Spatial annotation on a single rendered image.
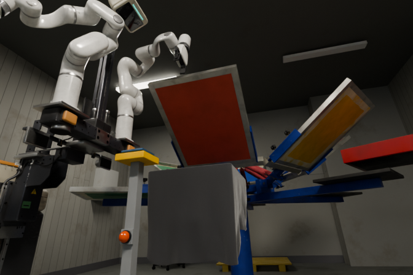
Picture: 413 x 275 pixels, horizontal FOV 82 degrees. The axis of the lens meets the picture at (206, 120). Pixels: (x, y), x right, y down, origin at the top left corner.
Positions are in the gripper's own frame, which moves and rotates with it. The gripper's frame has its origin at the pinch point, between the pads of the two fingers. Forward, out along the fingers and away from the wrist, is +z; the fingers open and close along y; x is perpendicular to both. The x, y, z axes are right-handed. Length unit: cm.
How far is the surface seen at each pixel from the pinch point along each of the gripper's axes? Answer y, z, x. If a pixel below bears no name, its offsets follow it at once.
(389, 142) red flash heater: -67, 21, 109
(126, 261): -11, 93, -12
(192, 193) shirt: -30, 60, 3
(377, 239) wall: -416, -11, 187
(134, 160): 1, 59, -11
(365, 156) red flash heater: -75, 24, 97
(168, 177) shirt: -28, 52, -10
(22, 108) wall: -96, -124, -309
